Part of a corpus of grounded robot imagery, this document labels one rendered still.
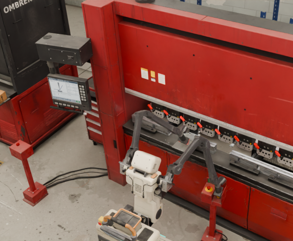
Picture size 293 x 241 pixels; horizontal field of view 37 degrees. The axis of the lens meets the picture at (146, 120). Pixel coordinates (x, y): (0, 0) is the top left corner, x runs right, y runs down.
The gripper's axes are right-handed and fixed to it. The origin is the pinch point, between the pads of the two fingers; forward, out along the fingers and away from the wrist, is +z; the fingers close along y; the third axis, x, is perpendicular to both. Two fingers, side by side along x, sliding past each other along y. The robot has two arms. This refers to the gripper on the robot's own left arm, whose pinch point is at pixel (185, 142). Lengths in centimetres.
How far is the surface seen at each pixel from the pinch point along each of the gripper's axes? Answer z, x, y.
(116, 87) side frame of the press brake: -31, -18, 87
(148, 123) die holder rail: 15, -9, 58
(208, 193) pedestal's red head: 9, 35, -43
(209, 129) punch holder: -6.6, -20.0, -18.3
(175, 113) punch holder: -10.4, -21.7, 20.7
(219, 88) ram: -50, -44, -27
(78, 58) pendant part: -86, -12, 102
